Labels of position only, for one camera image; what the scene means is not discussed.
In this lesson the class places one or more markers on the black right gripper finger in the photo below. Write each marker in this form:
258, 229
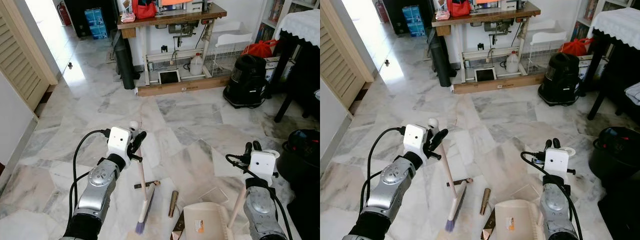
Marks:
548, 144
247, 149
556, 143
257, 146

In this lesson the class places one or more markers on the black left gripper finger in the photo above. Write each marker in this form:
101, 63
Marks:
429, 141
132, 140
141, 138
441, 137

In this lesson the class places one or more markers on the beige broom with dark bristles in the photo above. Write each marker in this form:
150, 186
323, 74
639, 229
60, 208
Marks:
146, 205
456, 202

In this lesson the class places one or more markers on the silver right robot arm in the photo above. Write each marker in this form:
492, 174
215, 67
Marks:
260, 210
555, 207

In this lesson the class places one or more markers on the short brown stick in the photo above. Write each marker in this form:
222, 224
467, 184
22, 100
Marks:
146, 185

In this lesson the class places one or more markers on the black round container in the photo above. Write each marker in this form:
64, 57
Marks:
615, 150
300, 157

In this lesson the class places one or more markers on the brass coloured tube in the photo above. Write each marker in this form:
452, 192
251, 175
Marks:
485, 201
173, 204

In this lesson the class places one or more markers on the long brown cardboard box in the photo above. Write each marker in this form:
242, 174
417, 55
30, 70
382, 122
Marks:
182, 87
500, 84

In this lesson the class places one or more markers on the black canister vacuum cleaner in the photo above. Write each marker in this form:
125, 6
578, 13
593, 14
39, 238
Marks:
246, 80
561, 77

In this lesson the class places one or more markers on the white framed dark panel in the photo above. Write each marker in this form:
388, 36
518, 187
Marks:
485, 75
169, 77

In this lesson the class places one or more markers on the black rolled mat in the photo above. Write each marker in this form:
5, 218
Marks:
125, 65
441, 62

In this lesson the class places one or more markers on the brown shiny scrap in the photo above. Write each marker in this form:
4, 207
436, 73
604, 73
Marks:
178, 231
488, 227

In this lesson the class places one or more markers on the clear plastic jug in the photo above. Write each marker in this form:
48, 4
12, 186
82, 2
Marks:
512, 64
196, 66

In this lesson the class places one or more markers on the dark wooden table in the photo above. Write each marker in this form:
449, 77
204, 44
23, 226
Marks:
302, 70
617, 70

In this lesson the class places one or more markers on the white folded cloth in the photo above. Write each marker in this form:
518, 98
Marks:
634, 94

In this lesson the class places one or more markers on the red plastic bag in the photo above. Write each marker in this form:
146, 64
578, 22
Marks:
575, 47
259, 49

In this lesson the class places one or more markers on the white plastic tray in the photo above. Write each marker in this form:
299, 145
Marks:
232, 37
547, 36

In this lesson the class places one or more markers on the beige louvred door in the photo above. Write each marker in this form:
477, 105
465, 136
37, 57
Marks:
342, 60
22, 55

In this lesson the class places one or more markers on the blue stacked boxes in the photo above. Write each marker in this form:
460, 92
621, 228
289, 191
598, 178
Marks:
96, 22
413, 21

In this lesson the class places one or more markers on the pink small pouch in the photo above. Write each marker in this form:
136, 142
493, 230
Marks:
128, 18
442, 15

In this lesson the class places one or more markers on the wooden top work table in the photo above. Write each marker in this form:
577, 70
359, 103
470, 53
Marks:
487, 13
172, 16

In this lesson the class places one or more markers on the white bookshelf with books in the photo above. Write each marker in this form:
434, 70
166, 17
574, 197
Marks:
582, 20
267, 20

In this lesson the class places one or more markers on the white lace tablecloth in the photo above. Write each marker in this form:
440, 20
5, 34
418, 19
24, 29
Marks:
300, 25
617, 25

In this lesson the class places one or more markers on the red fire extinguisher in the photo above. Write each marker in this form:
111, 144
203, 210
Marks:
382, 12
64, 14

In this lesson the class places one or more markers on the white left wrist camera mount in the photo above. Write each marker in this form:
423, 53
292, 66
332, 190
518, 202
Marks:
119, 142
414, 139

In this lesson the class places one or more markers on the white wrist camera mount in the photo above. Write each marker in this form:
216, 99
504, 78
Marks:
556, 161
414, 139
262, 166
119, 142

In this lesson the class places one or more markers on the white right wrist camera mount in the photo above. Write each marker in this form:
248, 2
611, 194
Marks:
262, 166
556, 161

